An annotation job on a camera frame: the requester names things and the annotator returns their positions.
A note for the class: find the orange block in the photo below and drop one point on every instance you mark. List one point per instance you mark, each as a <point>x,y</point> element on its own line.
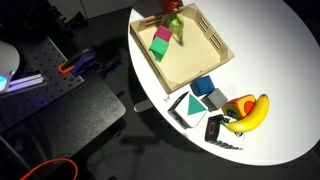
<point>169,5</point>

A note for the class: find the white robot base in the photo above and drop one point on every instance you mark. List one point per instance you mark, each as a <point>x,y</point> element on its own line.
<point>9,63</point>

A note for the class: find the blue block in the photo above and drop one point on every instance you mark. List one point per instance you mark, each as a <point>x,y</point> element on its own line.
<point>202,86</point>

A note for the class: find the grey block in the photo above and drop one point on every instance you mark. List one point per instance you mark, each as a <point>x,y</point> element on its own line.
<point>214,100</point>

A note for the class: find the magenta block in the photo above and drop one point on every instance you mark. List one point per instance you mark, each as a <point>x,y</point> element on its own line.
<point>163,33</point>

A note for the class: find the lime green block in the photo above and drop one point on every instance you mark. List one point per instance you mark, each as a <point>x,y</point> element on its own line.
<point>175,23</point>

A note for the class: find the wooden tray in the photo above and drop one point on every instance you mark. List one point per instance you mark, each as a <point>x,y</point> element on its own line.
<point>200,50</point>

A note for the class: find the black and white patterned cube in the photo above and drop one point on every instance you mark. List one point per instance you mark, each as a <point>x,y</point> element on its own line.
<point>219,135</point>

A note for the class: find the orange soft cube with number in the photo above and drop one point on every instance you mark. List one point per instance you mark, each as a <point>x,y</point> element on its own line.
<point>240,107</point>

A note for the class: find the black side table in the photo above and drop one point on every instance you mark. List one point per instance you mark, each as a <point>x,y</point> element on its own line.
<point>72,119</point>

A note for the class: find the yellow banana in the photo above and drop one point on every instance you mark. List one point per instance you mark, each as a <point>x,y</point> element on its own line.
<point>253,119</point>

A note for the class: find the perforated black breadboard plate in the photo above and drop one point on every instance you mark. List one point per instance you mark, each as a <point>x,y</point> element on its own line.
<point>41,56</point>

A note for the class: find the grey table leg bracket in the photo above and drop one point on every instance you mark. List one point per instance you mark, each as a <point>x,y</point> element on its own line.
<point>142,106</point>

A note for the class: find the near orange-handled purple clamp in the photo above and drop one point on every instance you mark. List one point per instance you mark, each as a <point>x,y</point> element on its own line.
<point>78,63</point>

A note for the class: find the silver aluminium rail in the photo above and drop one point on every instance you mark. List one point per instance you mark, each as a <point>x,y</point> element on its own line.
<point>25,83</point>

